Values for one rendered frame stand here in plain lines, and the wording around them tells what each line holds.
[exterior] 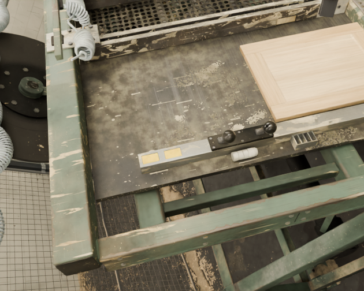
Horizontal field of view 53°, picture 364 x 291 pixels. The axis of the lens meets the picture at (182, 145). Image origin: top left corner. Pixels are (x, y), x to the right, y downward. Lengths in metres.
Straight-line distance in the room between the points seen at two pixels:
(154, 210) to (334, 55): 0.87
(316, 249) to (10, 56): 1.68
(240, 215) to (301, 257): 0.79
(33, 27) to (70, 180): 5.98
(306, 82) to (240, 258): 2.04
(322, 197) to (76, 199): 0.66
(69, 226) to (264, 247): 2.14
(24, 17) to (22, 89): 5.07
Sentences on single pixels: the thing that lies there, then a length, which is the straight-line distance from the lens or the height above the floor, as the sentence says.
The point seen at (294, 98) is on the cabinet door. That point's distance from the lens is 1.30.
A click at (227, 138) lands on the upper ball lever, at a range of 1.00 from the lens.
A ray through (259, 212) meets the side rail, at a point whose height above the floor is 1.45.
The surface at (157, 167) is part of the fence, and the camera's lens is 1.11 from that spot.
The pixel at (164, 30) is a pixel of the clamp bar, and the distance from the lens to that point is 1.45.
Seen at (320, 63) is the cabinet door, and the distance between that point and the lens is 1.44.
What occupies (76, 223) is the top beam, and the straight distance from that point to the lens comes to 0.98.
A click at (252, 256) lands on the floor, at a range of 3.04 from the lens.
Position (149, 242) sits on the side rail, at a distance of 0.98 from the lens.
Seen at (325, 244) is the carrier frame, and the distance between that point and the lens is 1.68.
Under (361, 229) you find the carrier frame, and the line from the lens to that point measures 1.59.
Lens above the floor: 2.19
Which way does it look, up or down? 34 degrees down
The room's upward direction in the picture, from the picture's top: 79 degrees counter-clockwise
